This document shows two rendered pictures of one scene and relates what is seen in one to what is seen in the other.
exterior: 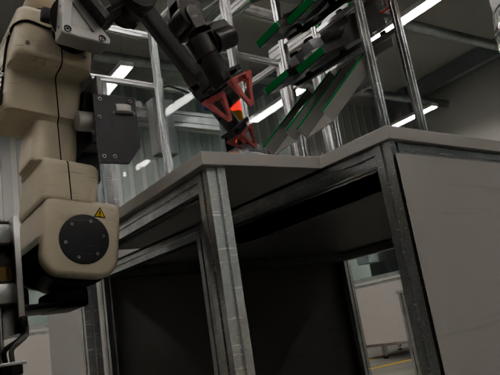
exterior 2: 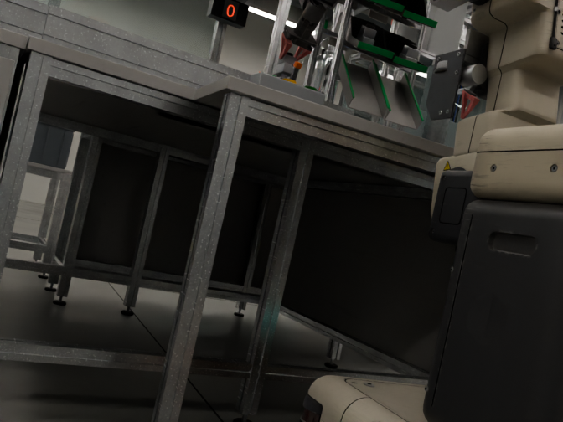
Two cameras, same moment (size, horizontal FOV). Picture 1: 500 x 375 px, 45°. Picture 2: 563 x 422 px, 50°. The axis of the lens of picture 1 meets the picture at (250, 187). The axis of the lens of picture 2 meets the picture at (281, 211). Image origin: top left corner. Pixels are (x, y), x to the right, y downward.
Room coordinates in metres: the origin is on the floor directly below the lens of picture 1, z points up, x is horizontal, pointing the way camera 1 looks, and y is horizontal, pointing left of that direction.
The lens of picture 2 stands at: (1.48, 1.81, 0.57)
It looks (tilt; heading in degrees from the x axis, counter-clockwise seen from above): 1 degrees up; 281
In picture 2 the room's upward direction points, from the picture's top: 12 degrees clockwise
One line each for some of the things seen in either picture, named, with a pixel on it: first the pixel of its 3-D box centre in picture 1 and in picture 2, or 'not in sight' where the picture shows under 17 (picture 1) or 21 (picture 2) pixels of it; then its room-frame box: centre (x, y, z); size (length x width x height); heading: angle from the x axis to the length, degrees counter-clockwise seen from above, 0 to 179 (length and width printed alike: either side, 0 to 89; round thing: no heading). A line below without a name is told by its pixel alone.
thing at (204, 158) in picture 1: (231, 210); (329, 141); (1.73, 0.06, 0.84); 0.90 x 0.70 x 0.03; 36
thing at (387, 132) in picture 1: (354, 218); (218, 138); (2.22, -0.37, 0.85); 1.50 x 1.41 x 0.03; 40
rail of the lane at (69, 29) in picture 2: not in sight; (214, 82); (2.05, 0.27, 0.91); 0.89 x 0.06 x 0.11; 40
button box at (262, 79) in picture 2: not in sight; (286, 95); (1.86, 0.20, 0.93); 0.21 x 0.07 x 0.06; 40
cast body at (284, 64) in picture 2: (253, 152); (285, 64); (1.94, -0.03, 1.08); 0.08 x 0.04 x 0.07; 129
